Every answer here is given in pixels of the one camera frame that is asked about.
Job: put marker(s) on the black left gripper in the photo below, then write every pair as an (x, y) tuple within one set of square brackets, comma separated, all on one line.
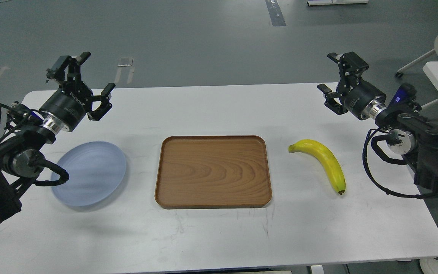
[(73, 99)]

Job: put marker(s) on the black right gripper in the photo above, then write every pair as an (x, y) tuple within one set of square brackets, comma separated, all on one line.
[(353, 93)]

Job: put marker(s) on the yellow banana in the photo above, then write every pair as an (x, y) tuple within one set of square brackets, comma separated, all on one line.
[(327, 159)]

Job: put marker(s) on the light blue round plate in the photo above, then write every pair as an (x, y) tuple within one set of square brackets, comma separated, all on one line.
[(95, 170)]

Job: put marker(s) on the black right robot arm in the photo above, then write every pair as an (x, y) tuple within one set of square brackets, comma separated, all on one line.
[(401, 137)]

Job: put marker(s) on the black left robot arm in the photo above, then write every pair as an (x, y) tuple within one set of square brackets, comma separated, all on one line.
[(24, 131)]

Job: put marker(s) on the white floor board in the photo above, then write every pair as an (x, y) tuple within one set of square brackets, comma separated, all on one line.
[(335, 2)]

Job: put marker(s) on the brown wooden tray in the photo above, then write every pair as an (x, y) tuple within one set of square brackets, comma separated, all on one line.
[(213, 172)]

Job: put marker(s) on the white shoe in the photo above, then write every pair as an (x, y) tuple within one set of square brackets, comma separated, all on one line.
[(428, 265)]

